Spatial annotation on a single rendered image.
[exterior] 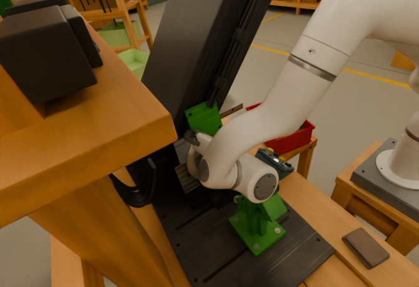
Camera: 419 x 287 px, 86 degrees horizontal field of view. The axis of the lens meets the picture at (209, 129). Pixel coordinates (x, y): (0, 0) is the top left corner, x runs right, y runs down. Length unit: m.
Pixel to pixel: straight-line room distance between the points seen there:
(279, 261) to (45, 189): 0.70
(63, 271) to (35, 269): 1.82
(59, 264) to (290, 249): 0.62
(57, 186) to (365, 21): 0.44
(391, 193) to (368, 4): 0.75
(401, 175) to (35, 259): 2.37
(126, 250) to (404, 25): 0.63
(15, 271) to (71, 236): 1.99
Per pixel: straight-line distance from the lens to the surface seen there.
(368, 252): 0.87
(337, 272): 0.87
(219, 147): 0.43
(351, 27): 0.42
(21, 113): 0.31
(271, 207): 0.62
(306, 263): 0.83
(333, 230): 0.90
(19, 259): 2.48
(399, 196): 1.05
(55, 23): 0.28
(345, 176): 1.11
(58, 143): 0.27
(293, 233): 0.86
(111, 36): 3.51
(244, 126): 0.43
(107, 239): 0.49
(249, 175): 0.47
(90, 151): 0.24
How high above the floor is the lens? 1.67
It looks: 40 degrees down
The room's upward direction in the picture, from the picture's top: 10 degrees counter-clockwise
